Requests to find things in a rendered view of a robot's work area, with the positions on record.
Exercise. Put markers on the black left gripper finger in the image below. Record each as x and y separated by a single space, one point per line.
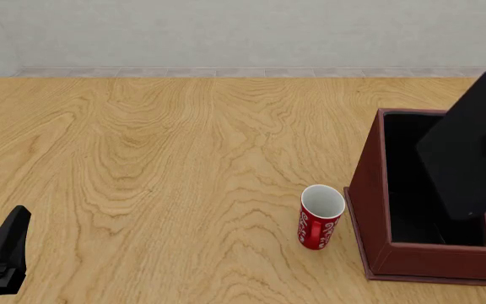
10 240

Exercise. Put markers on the red-brown desk caddy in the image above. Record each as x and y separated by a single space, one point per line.
374 202

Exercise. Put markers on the red mug with white print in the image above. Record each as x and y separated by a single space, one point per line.
312 232

